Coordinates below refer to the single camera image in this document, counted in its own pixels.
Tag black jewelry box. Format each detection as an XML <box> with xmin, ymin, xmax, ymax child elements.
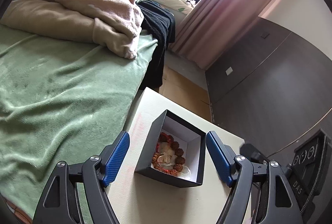
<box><xmin>135</xmin><ymin>110</ymin><xmax>206</xmax><ymax>188</ymax></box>

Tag green bed sheet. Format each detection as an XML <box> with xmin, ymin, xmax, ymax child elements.
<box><xmin>1</xmin><ymin>26</ymin><xmax>156</xmax><ymax>217</ymax></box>

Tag cardboard floor sheets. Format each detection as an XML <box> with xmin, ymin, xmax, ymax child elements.
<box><xmin>159</xmin><ymin>65</ymin><xmax>212</xmax><ymax>122</ymax></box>

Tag pink curtain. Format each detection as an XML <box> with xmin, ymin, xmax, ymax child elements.
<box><xmin>171</xmin><ymin>0</ymin><xmax>273</xmax><ymax>69</ymax></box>

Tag beige pink comforter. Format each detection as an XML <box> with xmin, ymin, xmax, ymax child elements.
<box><xmin>1</xmin><ymin>0</ymin><xmax>144</xmax><ymax>59</ymax></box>

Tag black knitted blanket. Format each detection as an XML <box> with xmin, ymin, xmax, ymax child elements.
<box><xmin>135</xmin><ymin>0</ymin><xmax>176</xmax><ymax>90</ymax></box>

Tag black cable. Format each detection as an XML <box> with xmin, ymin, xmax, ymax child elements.
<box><xmin>299</xmin><ymin>185</ymin><xmax>320</xmax><ymax>215</ymax></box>

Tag brown rudraksha bead bracelet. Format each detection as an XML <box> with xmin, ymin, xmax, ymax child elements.
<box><xmin>151</xmin><ymin>131</ymin><xmax>186</xmax><ymax>177</ymax></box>

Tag white wall socket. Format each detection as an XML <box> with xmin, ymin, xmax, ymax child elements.
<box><xmin>225</xmin><ymin>67</ymin><xmax>233</xmax><ymax>76</ymax></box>

